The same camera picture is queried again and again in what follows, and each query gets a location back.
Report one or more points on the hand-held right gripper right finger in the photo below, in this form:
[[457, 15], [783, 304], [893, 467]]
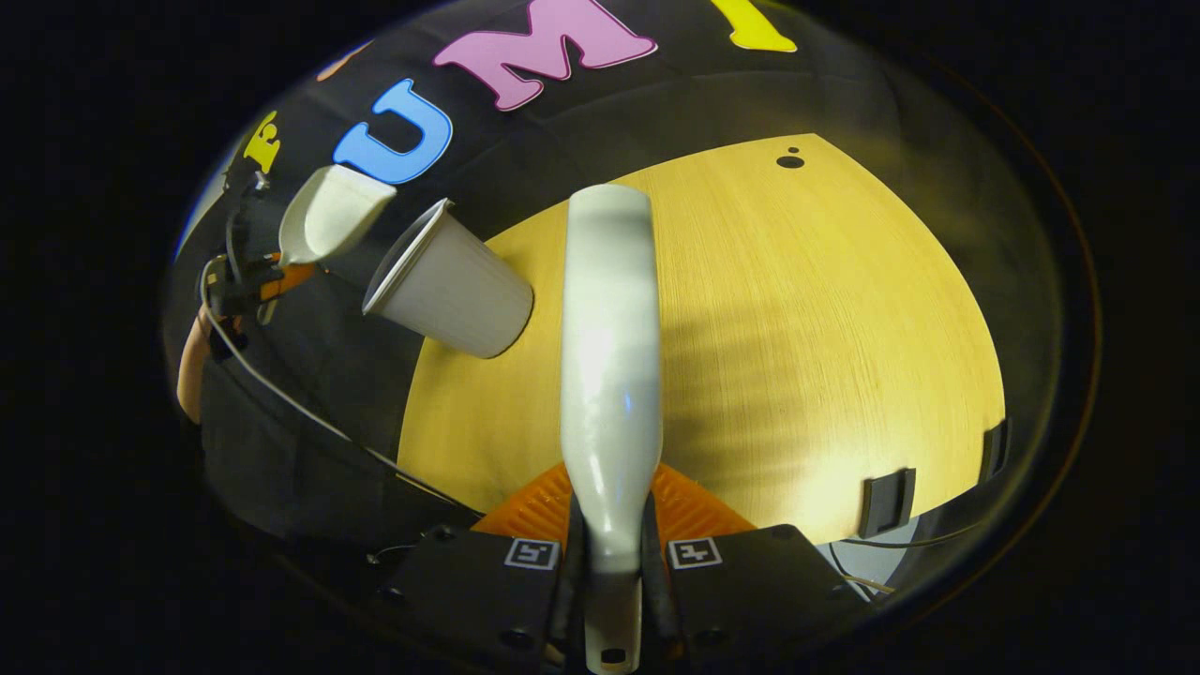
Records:
[[750, 591]]

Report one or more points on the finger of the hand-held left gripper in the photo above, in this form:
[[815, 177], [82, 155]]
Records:
[[291, 278]]

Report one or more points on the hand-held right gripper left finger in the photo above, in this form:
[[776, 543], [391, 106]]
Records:
[[469, 591]]

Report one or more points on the white plastic dustpan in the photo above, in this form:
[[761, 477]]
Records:
[[333, 216]]

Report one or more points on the small white broom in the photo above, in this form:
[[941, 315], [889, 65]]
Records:
[[609, 356]]

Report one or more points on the black desk edge bracket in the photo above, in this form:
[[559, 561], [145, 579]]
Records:
[[996, 450], [886, 502]]

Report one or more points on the white ribbed garbage bin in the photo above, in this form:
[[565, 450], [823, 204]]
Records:
[[459, 291]]

